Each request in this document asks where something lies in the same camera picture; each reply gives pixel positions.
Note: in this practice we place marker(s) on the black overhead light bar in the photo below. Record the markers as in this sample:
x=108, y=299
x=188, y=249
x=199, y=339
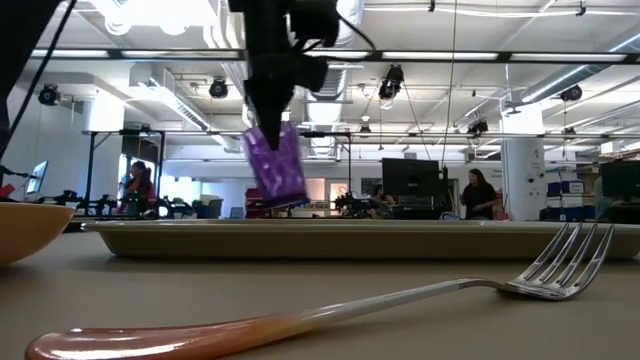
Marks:
x=114, y=54

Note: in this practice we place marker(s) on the red storage crate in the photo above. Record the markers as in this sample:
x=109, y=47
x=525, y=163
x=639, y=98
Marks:
x=252, y=200

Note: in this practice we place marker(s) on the orange plastic plate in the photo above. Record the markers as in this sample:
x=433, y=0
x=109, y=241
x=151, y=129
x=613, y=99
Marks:
x=30, y=230

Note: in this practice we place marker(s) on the beige plastic tray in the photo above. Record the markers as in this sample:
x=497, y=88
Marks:
x=300, y=242

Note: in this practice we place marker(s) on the white round column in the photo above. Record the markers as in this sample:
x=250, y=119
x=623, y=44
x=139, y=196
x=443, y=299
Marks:
x=522, y=170

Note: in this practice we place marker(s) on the black computer monitor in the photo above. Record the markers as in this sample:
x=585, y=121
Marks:
x=620, y=177

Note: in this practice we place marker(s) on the shelf with blue bins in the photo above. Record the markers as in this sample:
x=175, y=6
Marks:
x=570, y=187

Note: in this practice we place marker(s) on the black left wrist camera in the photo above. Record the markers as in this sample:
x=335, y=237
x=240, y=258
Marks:
x=315, y=22

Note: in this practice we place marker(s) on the brown table mat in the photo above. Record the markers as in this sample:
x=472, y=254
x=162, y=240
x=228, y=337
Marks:
x=450, y=330

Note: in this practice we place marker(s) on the large black monitor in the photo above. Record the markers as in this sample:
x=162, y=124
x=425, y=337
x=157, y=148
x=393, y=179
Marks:
x=410, y=180

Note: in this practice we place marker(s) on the purple faceted plastic cup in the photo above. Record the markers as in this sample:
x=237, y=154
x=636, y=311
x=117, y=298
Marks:
x=280, y=175

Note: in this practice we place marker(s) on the silver computer monitor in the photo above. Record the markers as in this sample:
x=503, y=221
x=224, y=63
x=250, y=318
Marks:
x=37, y=177

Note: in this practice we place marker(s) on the person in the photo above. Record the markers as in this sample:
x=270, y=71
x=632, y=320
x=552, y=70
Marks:
x=477, y=197
x=137, y=190
x=380, y=200

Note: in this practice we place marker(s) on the black ceiling camera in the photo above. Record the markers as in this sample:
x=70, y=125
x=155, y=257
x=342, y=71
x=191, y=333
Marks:
x=391, y=82
x=571, y=93
x=218, y=89
x=478, y=126
x=49, y=95

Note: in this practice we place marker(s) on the black background robot arm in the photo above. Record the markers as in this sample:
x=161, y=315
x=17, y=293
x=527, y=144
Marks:
x=67, y=197
x=350, y=204

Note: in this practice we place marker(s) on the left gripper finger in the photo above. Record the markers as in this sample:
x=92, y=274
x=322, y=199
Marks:
x=271, y=110

